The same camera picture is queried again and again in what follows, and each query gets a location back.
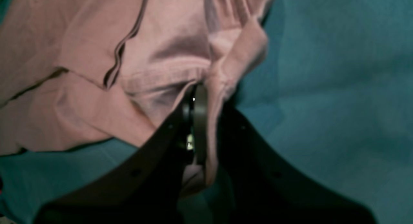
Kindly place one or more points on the pink T-shirt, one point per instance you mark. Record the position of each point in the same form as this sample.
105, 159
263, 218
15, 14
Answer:
81, 71

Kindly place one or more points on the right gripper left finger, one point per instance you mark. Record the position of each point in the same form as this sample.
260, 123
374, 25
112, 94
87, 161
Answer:
146, 187

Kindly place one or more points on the blue table cloth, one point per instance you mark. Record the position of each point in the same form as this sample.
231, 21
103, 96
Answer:
333, 96

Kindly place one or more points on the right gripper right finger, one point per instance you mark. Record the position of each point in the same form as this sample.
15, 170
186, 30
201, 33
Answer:
269, 190

